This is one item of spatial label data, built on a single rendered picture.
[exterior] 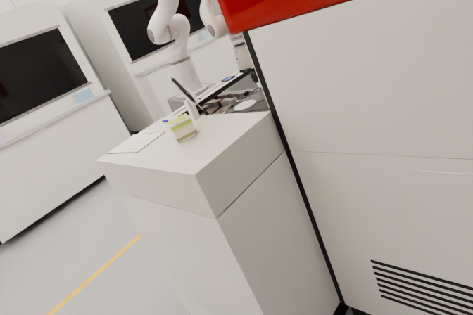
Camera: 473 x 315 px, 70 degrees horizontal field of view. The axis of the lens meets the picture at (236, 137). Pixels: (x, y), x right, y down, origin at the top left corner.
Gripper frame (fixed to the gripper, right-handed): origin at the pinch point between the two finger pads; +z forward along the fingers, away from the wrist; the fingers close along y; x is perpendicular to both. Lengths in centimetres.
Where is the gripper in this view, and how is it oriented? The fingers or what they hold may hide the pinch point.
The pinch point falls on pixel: (255, 77)
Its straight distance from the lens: 144.8
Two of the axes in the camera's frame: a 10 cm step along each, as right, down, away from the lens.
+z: 3.6, 8.6, 3.7
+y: -9.3, 2.9, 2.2
